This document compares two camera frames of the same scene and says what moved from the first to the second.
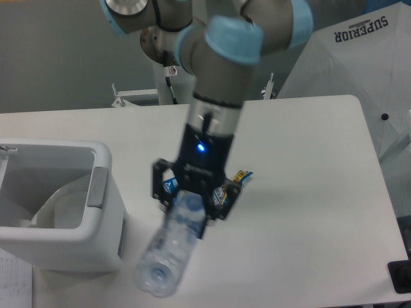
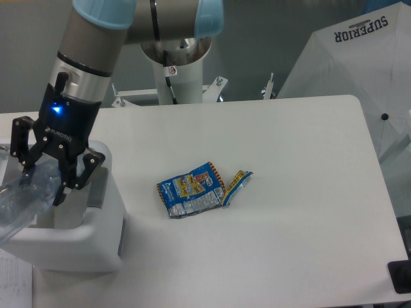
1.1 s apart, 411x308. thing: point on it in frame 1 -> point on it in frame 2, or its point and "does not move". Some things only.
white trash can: [60, 208] does not move
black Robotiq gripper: [201, 167] -> [64, 121]
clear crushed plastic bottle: [159, 271] -> [24, 196]
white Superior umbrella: [367, 56] does not move
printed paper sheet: [16, 282] does not move
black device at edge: [400, 274] does not move
